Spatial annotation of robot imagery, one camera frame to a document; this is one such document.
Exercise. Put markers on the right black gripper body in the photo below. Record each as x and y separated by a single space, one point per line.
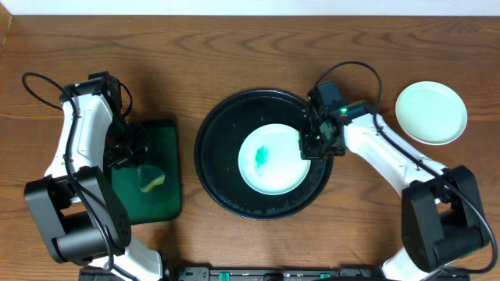
316 145

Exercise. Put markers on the green yellow sponge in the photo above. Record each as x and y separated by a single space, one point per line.
149 176

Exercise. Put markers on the mint plate front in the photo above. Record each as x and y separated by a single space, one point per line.
431 113

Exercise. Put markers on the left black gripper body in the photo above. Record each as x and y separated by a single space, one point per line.
127 152

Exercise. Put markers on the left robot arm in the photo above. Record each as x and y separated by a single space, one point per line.
77 212

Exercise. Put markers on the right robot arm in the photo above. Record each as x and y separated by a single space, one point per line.
442 215

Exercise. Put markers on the black mounting rail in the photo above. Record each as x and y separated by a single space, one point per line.
205 274

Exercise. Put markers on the mint plate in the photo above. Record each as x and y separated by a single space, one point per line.
431 113
269 160

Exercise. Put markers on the black round tray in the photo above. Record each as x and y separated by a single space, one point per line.
219 140

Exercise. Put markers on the dark green rectangular tray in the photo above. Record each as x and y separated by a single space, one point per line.
162 202

